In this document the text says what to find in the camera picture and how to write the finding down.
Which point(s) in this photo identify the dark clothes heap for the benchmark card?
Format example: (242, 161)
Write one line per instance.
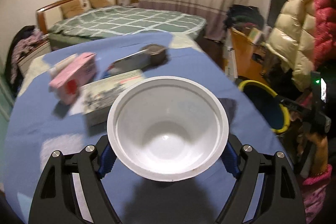
(243, 14)

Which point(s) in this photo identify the bed with green quilt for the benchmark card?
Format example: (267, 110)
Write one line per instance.
(120, 21)

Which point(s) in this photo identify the red puffer jacket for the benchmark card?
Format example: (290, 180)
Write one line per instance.
(324, 45)

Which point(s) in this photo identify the brown right pillow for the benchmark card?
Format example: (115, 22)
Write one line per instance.
(95, 4)

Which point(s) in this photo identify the pink floral cloth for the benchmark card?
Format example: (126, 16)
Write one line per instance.
(313, 190)

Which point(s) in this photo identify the white paper bowl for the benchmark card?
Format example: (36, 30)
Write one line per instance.
(167, 128)

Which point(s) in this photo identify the pile of clothes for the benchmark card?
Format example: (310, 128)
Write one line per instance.
(23, 43)

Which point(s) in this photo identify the wooden headboard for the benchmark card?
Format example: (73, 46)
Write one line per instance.
(50, 14)

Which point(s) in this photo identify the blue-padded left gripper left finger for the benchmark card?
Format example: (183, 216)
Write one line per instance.
(55, 200)

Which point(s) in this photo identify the white pill bottle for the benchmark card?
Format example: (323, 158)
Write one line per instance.
(58, 67)

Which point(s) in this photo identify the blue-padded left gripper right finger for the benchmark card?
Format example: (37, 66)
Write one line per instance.
(280, 199)

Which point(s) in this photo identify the black television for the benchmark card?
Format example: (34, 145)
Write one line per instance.
(274, 11)

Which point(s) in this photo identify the yellow-rimmed trash bin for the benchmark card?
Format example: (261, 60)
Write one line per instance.
(265, 101)

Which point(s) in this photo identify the pink milk carton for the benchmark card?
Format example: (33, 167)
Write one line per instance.
(66, 84)

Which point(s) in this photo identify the brown left pillow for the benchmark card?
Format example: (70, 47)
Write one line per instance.
(71, 9)

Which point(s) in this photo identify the person's right hand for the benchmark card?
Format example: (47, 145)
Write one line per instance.
(320, 160)

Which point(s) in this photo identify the brown pillow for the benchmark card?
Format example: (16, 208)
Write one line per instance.
(71, 9)
(95, 4)

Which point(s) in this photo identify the blue patterned table cloth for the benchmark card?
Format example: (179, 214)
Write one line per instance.
(39, 124)

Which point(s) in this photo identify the wooden desk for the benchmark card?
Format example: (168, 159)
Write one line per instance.
(239, 52)

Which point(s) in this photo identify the floral tea box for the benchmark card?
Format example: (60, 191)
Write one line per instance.
(98, 97)

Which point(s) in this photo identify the white nightstand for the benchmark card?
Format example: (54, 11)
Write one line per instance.
(25, 61)

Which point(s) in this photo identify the cream puffer jacket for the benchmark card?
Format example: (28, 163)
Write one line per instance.
(292, 40)

